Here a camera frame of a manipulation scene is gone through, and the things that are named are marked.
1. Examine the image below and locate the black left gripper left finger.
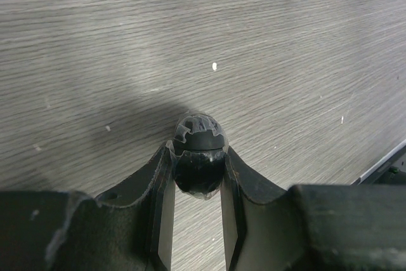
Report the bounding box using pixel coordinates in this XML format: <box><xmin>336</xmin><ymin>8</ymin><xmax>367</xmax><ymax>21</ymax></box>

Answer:
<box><xmin>1</xmin><ymin>145</ymin><xmax>174</xmax><ymax>270</ymax></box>

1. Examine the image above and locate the black plastic-wrapped earbud case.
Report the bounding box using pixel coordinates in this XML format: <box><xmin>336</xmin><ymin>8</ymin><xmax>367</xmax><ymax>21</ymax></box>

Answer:
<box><xmin>166</xmin><ymin>110</ymin><xmax>228</xmax><ymax>201</ymax></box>

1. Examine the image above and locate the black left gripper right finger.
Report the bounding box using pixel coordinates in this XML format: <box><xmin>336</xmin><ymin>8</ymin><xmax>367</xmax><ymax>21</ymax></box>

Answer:
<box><xmin>221</xmin><ymin>146</ymin><xmax>405</xmax><ymax>270</ymax></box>

